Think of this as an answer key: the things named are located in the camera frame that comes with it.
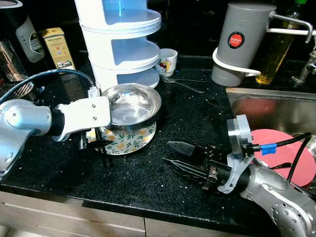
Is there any yellow printed box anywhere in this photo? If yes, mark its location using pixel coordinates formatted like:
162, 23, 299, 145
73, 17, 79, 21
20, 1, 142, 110
39, 27, 76, 70

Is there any blue cable tape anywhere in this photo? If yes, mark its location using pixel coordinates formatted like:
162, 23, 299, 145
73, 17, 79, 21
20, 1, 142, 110
260, 143, 277, 156

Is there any grey water filter canister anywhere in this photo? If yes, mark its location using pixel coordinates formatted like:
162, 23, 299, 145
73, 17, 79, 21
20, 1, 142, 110
211, 2, 315, 87

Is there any dark bottle white label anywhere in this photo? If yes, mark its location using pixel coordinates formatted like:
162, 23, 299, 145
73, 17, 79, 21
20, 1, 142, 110
7, 0, 46, 64

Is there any steel fork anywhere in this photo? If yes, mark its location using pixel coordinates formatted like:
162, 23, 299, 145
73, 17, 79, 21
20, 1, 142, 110
168, 79, 207, 94

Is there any large stainless steel bowl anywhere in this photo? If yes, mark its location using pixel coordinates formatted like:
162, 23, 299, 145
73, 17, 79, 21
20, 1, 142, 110
101, 83, 163, 132

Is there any white tiered food container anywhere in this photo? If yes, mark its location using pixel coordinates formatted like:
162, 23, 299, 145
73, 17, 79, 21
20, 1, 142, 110
74, 0, 163, 92

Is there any yellow oil bottle green cap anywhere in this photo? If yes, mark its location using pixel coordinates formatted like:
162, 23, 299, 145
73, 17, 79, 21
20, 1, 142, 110
255, 0, 308, 85

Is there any stainless steel sink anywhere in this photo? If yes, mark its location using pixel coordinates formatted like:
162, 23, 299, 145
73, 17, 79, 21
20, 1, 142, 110
226, 87, 316, 193

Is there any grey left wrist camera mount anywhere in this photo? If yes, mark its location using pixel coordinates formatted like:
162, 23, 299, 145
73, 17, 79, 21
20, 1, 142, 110
52, 95, 112, 143

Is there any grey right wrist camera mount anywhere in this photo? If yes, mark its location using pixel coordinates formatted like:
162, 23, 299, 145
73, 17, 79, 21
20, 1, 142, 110
216, 114, 255, 195

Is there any white filter hose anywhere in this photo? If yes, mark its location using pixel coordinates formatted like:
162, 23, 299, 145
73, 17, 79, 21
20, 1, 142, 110
212, 27, 316, 78

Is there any white printed cup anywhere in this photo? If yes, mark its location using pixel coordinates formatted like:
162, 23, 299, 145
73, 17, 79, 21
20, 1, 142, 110
155, 48, 179, 78

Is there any steel spoon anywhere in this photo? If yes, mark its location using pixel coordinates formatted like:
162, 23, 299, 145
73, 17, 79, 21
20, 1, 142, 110
160, 74, 209, 84
269, 160, 297, 172

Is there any steel kettle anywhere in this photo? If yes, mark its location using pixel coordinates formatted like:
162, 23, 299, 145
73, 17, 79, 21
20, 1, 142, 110
0, 39, 29, 83

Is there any floral print plate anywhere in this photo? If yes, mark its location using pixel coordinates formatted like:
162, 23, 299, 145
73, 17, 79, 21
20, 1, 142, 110
87, 121, 158, 156

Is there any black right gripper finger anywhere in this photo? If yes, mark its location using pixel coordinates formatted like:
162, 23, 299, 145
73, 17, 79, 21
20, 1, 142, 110
161, 157, 210, 182
166, 141, 205, 158

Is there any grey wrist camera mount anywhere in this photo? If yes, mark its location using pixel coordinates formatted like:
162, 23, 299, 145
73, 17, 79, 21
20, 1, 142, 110
216, 114, 255, 195
52, 95, 112, 143

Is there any pink plate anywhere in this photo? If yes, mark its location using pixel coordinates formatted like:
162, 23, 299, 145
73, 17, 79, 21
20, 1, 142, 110
248, 129, 316, 189

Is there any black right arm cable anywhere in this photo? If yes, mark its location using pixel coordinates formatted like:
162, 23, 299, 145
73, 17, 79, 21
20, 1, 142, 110
254, 132, 314, 184

